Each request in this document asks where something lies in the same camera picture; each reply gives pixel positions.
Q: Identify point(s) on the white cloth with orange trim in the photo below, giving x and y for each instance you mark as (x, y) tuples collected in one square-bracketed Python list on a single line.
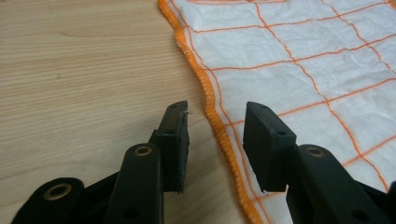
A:
[(280, 62)]

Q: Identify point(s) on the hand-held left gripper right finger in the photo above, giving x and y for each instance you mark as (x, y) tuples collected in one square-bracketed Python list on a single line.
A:
[(267, 146)]

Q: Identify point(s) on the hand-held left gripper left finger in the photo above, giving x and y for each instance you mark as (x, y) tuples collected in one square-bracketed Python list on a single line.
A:
[(172, 146)]

